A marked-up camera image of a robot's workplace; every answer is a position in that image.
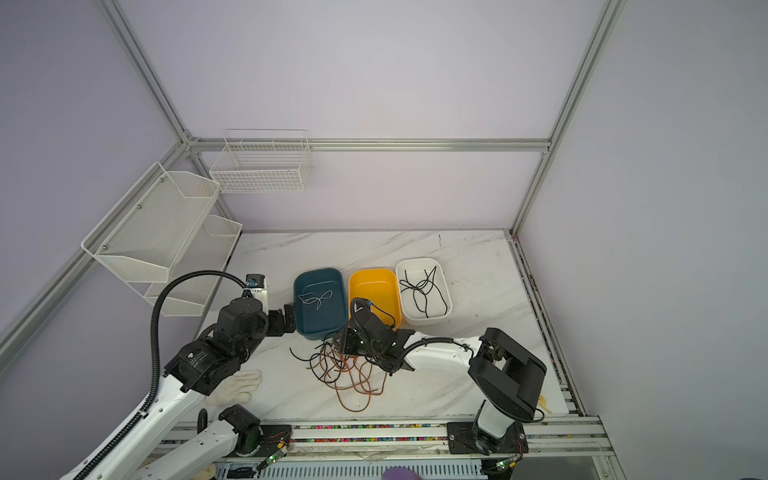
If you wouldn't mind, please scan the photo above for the white cable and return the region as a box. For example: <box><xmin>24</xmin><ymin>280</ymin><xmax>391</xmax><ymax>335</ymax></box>
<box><xmin>298</xmin><ymin>289</ymin><xmax>335</xmax><ymax>312</ymax></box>

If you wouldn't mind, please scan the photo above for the red cable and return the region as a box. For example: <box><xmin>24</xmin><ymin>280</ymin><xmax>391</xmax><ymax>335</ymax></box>
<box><xmin>308</xmin><ymin>344</ymin><xmax>388</xmax><ymax>413</ymax></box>

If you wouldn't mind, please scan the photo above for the black cable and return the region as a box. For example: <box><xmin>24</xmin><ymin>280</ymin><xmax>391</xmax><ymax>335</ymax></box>
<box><xmin>398</xmin><ymin>266</ymin><xmax>450</xmax><ymax>320</ymax></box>

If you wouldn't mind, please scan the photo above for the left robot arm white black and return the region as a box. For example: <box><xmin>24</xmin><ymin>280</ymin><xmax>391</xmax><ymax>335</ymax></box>
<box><xmin>65</xmin><ymin>270</ymin><xmax>292</xmax><ymax>479</ymax></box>

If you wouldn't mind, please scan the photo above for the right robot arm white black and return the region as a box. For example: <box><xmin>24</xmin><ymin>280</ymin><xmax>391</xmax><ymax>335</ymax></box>
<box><xmin>332</xmin><ymin>307</ymin><xmax>547</xmax><ymax>455</ymax></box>

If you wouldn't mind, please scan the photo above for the dark teal plastic bin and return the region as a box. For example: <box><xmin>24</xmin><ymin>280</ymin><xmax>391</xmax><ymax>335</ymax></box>
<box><xmin>293</xmin><ymin>268</ymin><xmax>349</xmax><ymax>340</ymax></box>

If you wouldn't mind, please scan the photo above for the yellow plastic bin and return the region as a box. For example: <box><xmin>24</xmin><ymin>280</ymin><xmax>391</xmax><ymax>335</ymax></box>
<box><xmin>349</xmin><ymin>268</ymin><xmax>402</xmax><ymax>329</ymax></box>

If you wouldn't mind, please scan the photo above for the white plastic bin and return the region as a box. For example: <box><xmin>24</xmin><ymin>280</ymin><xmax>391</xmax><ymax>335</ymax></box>
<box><xmin>395</xmin><ymin>257</ymin><xmax>453</xmax><ymax>326</ymax></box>

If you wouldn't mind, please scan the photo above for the white work glove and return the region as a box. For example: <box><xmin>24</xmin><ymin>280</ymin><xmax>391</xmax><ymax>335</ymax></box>
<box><xmin>204</xmin><ymin>370</ymin><xmax>263</xmax><ymax>407</ymax></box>

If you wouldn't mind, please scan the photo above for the lower white mesh shelf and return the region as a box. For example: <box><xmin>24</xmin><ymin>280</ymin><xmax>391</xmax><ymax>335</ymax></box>
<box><xmin>161</xmin><ymin>215</ymin><xmax>242</xmax><ymax>317</ymax></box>

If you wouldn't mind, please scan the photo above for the white mesh shelf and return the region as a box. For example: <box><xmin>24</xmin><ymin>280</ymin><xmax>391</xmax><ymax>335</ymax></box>
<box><xmin>81</xmin><ymin>163</ymin><xmax>221</xmax><ymax>283</ymax></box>
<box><xmin>161</xmin><ymin>215</ymin><xmax>242</xmax><ymax>317</ymax></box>

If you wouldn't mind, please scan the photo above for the purple object at edge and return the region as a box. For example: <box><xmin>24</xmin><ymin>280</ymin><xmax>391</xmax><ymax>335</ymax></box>
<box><xmin>381</xmin><ymin>467</ymin><xmax>421</xmax><ymax>480</ymax></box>

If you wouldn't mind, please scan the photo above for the upper white mesh shelf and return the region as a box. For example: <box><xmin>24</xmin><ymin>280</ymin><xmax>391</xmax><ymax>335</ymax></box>
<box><xmin>81</xmin><ymin>163</ymin><xmax>221</xmax><ymax>283</ymax></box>

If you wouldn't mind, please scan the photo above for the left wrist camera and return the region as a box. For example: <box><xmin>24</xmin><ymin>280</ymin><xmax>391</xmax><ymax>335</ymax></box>
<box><xmin>245</xmin><ymin>274</ymin><xmax>269</xmax><ymax>312</ymax></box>

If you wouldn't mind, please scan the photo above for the white wire wall basket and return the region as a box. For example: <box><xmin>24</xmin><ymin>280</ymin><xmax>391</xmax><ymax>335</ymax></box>
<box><xmin>209</xmin><ymin>129</ymin><xmax>314</xmax><ymax>194</ymax></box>

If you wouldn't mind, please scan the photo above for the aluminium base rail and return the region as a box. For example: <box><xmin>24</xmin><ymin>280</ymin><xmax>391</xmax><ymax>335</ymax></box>
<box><xmin>117</xmin><ymin>415</ymin><xmax>617</xmax><ymax>463</ymax></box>

